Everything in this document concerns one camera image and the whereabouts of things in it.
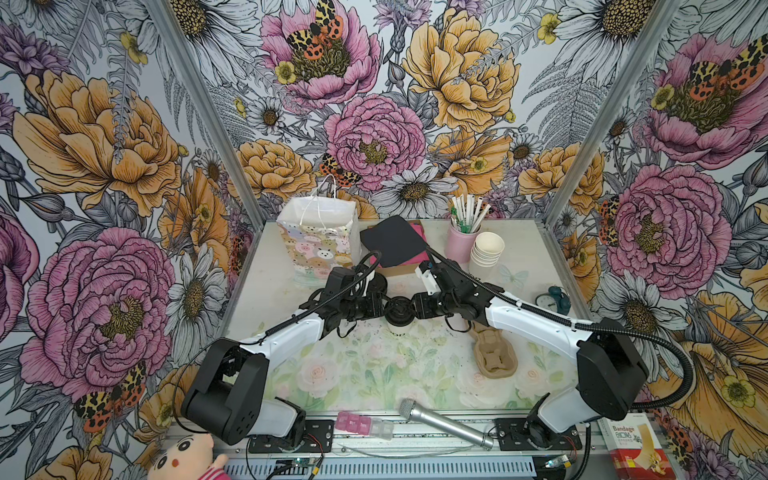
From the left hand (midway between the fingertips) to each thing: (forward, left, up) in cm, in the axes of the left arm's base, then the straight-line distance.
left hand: (388, 313), depth 85 cm
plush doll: (-32, +47, -3) cm, 57 cm away
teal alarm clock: (+5, -50, -2) cm, 51 cm away
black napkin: (+34, -2, -7) cm, 35 cm away
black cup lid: (-1, -3, +2) cm, 4 cm away
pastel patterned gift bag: (+18, +19, +14) cm, 29 cm away
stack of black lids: (+13, +3, -6) cm, 15 cm away
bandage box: (-33, -56, -6) cm, 65 cm away
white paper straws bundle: (+34, -27, +4) cm, 44 cm away
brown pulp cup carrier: (-10, -30, -8) cm, 32 cm away
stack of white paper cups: (+17, -30, +6) cm, 35 cm away
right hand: (-1, -7, +1) cm, 7 cm away
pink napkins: (+27, -12, -9) cm, 31 cm away
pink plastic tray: (-26, +7, -9) cm, 28 cm away
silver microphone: (-23, -5, -6) cm, 24 cm away
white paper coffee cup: (-2, -3, -7) cm, 8 cm away
